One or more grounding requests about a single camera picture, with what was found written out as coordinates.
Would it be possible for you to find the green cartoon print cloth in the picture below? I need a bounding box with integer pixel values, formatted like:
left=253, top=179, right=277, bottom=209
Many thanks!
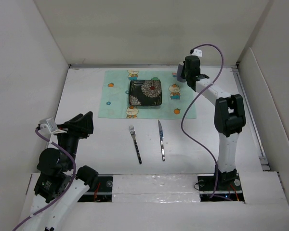
left=98, top=70, right=194, bottom=119

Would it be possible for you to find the steel fork patterned handle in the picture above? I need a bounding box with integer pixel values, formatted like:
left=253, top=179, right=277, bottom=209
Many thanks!
left=129, top=126, right=142, bottom=165

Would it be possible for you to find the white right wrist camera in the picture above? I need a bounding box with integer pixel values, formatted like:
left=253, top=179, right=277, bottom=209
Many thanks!
left=190, top=49, right=203, bottom=57

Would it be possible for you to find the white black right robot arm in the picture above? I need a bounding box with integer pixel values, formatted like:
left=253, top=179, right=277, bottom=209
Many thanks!
left=181, top=55, right=246, bottom=190

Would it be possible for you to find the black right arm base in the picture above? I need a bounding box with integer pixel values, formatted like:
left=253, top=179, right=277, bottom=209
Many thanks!
left=194, top=169, right=245, bottom=202

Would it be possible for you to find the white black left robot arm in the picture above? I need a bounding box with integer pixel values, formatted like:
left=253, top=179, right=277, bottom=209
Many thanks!
left=17, top=111, right=99, bottom=231

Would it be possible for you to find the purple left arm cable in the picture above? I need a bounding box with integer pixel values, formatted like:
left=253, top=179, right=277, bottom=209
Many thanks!
left=12, top=128, right=78, bottom=231

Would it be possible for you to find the dark floral rectangular plate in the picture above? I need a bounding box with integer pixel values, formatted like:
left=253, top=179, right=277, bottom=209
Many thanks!
left=129, top=79, right=162, bottom=107

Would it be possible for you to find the purple ceramic mug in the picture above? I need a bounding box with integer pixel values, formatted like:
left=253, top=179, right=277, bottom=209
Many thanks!
left=176, top=62, right=186, bottom=83

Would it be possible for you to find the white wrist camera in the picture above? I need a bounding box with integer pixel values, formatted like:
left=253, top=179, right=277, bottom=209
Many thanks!
left=37, top=117, right=66, bottom=135
left=190, top=49, right=203, bottom=57

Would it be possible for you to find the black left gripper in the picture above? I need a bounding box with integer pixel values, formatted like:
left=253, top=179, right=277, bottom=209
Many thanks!
left=53, top=110, right=93, bottom=168

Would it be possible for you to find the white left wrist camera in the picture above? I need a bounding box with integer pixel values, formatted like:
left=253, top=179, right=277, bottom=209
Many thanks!
left=37, top=117, right=66, bottom=135

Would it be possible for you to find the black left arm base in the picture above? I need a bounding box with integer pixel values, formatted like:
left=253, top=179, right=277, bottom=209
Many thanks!
left=78, top=175, right=113, bottom=203

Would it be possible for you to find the steel knife patterned handle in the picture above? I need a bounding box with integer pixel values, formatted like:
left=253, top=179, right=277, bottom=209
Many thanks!
left=158, top=120, right=166, bottom=161

